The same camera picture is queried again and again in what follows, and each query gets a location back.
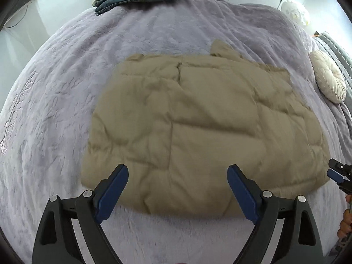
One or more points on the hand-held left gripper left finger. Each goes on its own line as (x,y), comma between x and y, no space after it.
(111,195)

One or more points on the round cream pleated cushion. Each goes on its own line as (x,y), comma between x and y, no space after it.
(330,77)

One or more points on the grey quilted headboard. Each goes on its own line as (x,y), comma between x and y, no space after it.
(334,45)

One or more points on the tan puffer jacket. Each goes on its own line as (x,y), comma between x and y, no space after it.
(203,132)

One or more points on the purple plush blanket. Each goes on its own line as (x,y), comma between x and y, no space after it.
(68,68)

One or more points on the person's right hand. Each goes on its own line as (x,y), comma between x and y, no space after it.
(346,225)

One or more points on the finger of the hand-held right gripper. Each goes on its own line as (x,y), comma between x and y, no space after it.
(335,176)
(341,165)

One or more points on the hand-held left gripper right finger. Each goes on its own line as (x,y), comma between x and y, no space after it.
(243,194)

